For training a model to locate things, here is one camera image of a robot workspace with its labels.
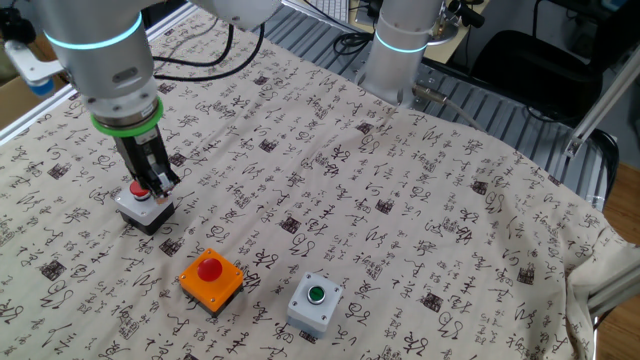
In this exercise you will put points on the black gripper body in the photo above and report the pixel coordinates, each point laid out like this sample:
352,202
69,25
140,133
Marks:
142,155

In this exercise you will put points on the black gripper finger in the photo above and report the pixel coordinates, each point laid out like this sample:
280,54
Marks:
165,180
147,188

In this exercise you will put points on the white black box red button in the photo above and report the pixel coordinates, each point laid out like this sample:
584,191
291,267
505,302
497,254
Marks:
142,215

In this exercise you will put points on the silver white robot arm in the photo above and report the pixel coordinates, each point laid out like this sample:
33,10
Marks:
105,60

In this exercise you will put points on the orange box red mushroom button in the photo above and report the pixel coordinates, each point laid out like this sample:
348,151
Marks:
212,290

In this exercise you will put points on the grey box green button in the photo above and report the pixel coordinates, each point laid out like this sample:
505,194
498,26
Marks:
315,310

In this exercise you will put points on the white computer keyboard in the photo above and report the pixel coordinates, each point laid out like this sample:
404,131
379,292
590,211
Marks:
327,9

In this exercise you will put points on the beige calligraphy print tablecloth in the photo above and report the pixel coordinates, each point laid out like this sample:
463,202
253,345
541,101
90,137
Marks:
400,225

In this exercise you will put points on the black office chair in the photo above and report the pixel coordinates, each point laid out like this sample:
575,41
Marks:
540,75

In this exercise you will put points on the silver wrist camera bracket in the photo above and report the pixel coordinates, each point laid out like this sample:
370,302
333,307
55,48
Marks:
32,65

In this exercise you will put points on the aluminium frame post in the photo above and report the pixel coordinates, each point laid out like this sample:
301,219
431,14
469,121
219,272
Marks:
600,105
620,292

